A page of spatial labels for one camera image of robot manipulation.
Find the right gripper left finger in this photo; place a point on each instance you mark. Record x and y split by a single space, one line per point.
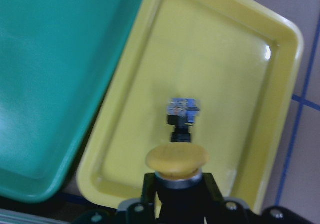
145 208

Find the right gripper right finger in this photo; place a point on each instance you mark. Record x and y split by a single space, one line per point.
222 210

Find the green conveyor belt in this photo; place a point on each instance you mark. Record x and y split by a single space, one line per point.
14 217

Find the yellow plastic tray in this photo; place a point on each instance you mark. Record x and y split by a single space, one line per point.
238 59

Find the green plastic tray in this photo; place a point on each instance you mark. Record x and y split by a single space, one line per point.
57 58

